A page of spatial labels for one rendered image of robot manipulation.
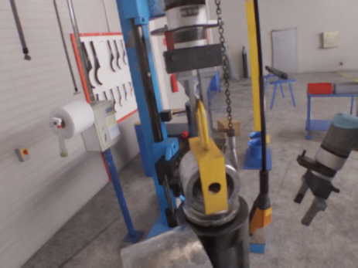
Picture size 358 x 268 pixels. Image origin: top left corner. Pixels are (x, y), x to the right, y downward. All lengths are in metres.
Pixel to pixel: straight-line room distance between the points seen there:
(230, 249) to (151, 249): 0.35
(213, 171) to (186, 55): 0.27
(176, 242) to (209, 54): 0.39
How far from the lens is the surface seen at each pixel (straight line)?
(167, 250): 0.38
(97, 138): 2.12
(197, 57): 0.54
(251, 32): 4.37
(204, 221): 0.65
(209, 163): 0.55
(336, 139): 0.78
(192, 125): 1.96
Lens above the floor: 1.93
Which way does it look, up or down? 20 degrees down
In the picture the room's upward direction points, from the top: 9 degrees counter-clockwise
